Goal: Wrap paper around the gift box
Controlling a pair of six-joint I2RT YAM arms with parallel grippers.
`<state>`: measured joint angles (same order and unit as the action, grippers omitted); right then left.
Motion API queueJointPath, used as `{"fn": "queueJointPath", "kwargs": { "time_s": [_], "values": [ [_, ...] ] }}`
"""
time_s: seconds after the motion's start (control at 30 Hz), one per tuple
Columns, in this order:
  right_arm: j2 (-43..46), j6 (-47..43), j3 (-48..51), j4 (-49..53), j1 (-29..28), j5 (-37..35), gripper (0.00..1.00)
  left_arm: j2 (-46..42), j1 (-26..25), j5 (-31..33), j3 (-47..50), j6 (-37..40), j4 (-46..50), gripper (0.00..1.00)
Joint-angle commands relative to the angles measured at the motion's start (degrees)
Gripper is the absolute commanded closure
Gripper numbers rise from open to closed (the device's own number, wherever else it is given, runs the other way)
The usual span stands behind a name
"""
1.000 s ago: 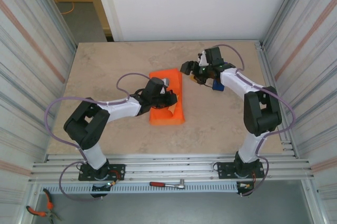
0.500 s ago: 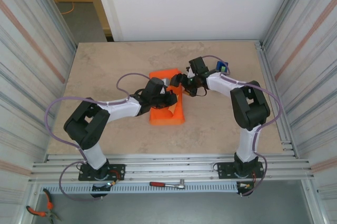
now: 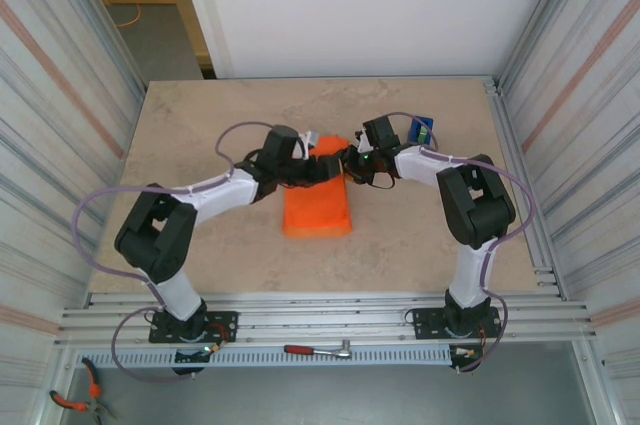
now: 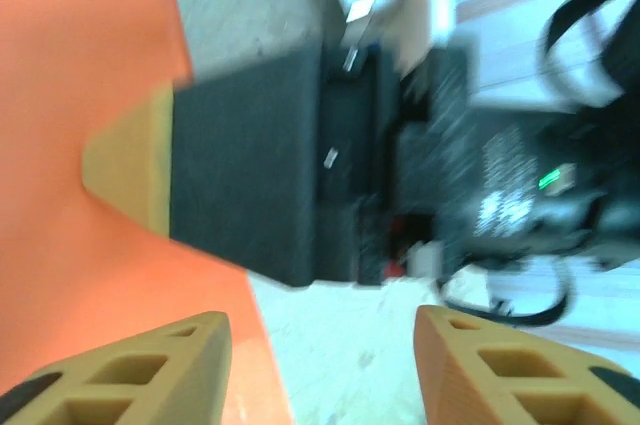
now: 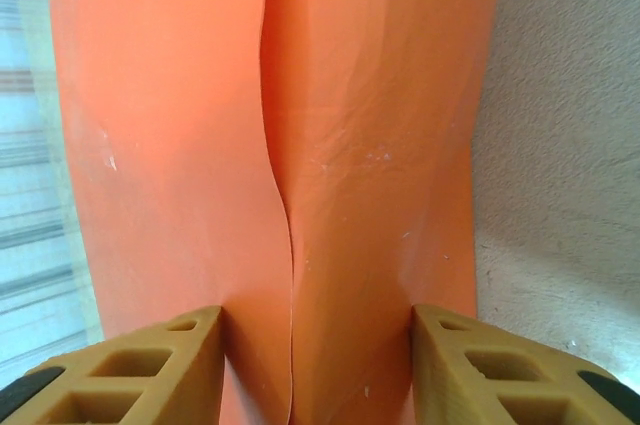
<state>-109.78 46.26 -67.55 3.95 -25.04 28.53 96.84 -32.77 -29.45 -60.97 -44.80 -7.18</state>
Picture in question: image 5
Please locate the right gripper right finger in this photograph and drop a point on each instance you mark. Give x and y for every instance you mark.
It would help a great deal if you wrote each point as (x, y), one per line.
(500, 380)

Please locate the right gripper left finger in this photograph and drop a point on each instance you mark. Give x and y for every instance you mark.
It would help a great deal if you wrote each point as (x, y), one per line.
(125, 375)

